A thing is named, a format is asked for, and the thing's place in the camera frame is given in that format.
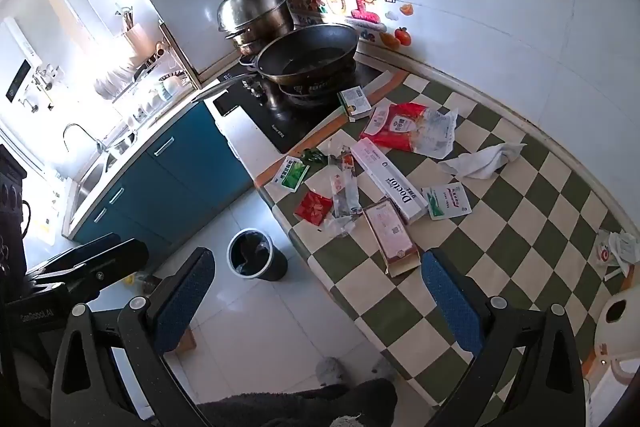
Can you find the brown bread roll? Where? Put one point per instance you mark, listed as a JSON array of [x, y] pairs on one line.
[[388, 41]]

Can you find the black appliance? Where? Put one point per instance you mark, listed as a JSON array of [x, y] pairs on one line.
[[12, 207]]

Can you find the grey fuzzy slipper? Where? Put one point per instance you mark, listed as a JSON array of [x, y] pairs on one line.
[[383, 367], [330, 369]]

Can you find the metal dish rack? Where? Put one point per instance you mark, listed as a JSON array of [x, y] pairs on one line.
[[145, 77]]

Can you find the green checkered table mat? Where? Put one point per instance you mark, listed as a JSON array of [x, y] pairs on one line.
[[500, 257]]

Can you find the chrome faucet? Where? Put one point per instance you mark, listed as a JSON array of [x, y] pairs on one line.
[[82, 134]]

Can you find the black glass gas stove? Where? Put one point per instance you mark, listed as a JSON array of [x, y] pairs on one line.
[[260, 117]]

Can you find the colourful wall decoration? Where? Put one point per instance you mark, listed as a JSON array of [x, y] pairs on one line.
[[330, 4]]

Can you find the white orange appliance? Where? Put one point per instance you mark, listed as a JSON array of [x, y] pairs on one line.
[[617, 337]]

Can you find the red sachet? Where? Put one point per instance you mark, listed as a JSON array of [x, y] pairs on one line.
[[312, 207]]

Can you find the white wall water heater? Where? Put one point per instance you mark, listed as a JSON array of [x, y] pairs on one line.
[[20, 62]]

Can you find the white cloth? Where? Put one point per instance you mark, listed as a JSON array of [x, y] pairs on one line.
[[480, 162]]

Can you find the blue kitchen cabinet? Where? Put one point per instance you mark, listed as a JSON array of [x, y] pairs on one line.
[[165, 177]]

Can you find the black trash bin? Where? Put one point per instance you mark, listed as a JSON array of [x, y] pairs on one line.
[[255, 254]]

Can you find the long white box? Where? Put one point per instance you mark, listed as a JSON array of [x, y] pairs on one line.
[[390, 182]]

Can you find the clear plastic bag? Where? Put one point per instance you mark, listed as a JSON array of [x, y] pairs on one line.
[[440, 132]]

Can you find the steel sink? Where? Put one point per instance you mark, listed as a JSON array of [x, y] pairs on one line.
[[95, 174]]

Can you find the small green white box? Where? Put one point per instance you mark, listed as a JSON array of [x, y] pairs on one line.
[[356, 99]]

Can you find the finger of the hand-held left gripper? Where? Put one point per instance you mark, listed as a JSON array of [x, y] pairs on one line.
[[110, 264], [80, 253]]

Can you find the red snack bag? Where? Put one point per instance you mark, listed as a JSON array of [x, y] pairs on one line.
[[395, 127]]

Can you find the red tomato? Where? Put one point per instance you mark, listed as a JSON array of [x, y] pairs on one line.
[[403, 36]]

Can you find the clear plastic wrapper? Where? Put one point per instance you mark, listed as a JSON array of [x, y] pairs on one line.
[[346, 194]]

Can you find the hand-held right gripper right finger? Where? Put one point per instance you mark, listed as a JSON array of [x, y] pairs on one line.
[[450, 302]]

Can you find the pink brown box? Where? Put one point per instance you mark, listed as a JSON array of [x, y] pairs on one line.
[[390, 234]]

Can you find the black wok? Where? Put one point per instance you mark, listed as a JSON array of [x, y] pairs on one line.
[[305, 54]]

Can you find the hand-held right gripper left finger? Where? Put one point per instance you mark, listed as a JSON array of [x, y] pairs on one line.
[[182, 302]]

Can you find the person's dark trouser legs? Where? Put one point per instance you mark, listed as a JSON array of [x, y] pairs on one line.
[[310, 407]]

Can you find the white packet with red logo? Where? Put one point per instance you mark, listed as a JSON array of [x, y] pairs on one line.
[[612, 252]]

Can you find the white sachet with green stripe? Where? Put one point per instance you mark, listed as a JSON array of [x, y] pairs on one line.
[[447, 201]]

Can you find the small orange fruit sticker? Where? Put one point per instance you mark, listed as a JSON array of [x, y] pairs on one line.
[[406, 10]]

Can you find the dark green wrapper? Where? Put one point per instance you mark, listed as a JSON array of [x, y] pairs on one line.
[[312, 156]]

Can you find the crumpled clear wrapper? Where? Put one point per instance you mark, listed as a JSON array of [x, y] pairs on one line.
[[339, 225]]

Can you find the steel steamer pot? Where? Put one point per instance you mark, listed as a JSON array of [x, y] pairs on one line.
[[255, 14]]

